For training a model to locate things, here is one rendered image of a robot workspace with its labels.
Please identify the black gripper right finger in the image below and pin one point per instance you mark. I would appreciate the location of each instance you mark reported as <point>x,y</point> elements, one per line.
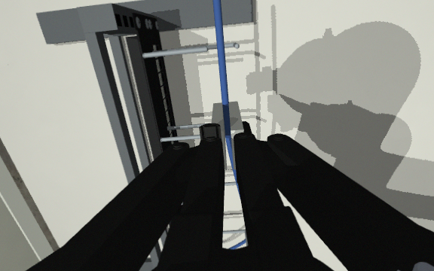
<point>361,230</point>

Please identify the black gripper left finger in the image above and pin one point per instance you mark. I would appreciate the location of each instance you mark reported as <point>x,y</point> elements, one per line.
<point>122,235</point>

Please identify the blue cable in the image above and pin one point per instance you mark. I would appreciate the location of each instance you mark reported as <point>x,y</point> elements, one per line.
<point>224,86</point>

